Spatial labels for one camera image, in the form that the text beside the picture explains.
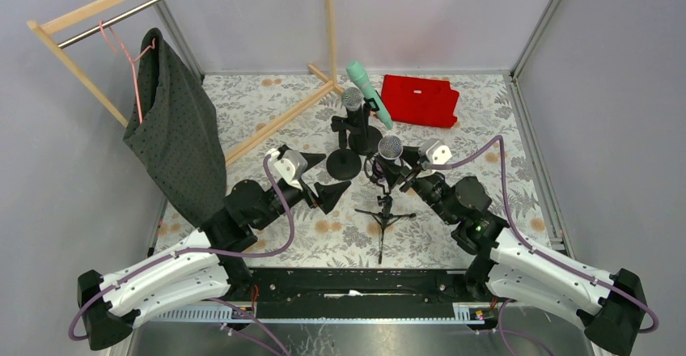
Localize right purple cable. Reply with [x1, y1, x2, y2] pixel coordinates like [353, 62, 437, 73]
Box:
[428, 135, 660, 356]

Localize red folded cloth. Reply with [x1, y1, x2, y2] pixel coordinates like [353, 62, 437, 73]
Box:
[381, 74, 459, 128]

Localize black glitter microphone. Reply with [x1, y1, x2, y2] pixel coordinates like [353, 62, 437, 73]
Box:
[341, 87, 369, 154]

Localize pink wire hanger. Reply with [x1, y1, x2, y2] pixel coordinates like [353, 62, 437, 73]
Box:
[98, 19, 158, 125]

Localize purple glitter microphone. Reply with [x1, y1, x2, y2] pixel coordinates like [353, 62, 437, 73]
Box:
[374, 135, 404, 184]

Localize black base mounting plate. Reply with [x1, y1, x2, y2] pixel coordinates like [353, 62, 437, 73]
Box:
[222, 268, 495, 320]

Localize purple cable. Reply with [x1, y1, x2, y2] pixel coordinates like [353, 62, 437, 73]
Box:
[428, 135, 660, 356]
[68, 155, 297, 356]

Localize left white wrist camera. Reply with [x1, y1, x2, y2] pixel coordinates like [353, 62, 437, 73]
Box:
[267, 148, 304, 180]

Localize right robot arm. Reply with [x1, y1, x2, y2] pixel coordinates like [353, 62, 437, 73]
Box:
[401, 145, 647, 355]

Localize dark grey dotted garment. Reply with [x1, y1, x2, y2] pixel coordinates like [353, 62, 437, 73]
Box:
[123, 28, 227, 227]

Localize black tripod shock-mount stand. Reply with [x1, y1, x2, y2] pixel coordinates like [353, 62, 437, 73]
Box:
[354, 153, 417, 265]

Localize black round-base mic stand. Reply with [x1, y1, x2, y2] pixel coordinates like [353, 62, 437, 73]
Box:
[346, 102, 382, 155]

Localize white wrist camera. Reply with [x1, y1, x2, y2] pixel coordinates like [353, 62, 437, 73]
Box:
[267, 148, 304, 180]
[418, 138, 452, 170]

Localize wooden clothes rack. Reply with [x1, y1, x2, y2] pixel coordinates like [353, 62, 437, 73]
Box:
[27, 0, 342, 165]

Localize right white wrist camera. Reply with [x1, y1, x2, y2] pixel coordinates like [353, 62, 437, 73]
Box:
[418, 138, 452, 170]

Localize mint green microphone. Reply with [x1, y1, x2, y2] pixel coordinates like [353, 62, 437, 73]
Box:
[345, 61, 394, 129]

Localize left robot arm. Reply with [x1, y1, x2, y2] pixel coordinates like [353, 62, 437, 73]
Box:
[68, 146, 351, 351]

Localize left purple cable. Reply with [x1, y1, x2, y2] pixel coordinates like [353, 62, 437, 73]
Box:
[68, 155, 297, 356]

